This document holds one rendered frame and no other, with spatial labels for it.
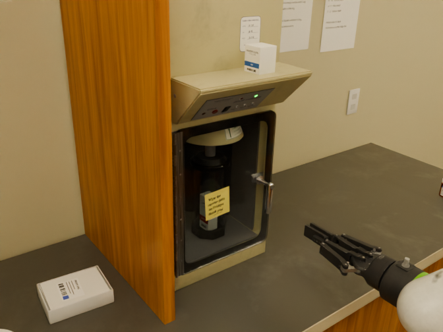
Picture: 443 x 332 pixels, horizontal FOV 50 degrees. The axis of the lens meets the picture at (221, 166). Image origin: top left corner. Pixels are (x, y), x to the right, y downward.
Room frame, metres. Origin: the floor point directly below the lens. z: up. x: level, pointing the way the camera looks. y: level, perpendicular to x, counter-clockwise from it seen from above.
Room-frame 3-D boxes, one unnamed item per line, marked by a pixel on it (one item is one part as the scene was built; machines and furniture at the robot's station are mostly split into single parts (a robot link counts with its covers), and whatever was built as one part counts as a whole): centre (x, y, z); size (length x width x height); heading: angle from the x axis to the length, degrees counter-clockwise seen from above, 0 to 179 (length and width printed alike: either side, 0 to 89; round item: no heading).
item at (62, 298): (0.96, 0.36, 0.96); 0.16 x 0.12 x 0.04; 123
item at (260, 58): (1.07, -0.08, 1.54); 0.05 x 0.05 x 0.06; 39
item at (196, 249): (1.09, -0.02, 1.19); 0.30 x 0.01 x 0.40; 127
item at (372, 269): (0.85, -0.33, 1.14); 0.09 x 0.08 x 0.07; 37
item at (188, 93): (1.05, -0.05, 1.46); 0.32 x 0.11 x 0.10; 127
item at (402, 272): (0.79, -0.38, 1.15); 0.09 x 0.06 x 0.12; 127
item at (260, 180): (1.13, -0.12, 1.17); 0.05 x 0.03 x 0.10; 37
